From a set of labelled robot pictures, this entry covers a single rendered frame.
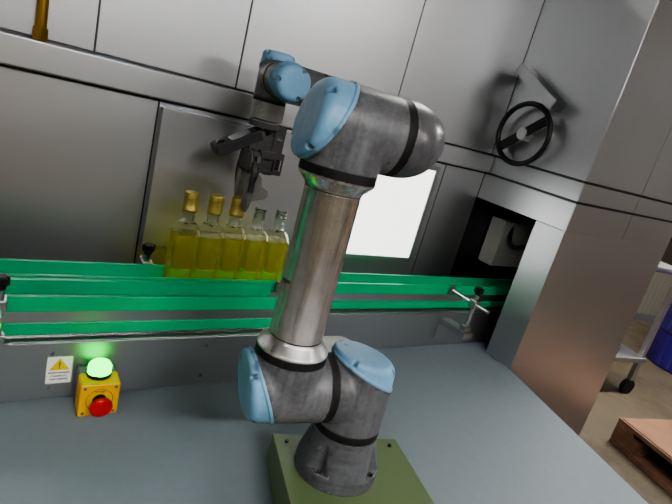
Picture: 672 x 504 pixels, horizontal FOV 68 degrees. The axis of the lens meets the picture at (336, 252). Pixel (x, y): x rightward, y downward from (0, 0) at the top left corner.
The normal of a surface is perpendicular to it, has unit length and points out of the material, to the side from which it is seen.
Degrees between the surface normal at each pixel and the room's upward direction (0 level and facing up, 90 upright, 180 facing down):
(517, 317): 90
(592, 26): 90
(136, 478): 0
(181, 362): 90
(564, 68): 90
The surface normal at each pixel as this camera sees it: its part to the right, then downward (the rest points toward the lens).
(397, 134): 0.39, 0.23
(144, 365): 0.50, 0.37
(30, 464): 0.25, -0.93
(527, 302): -0.82, -0.06
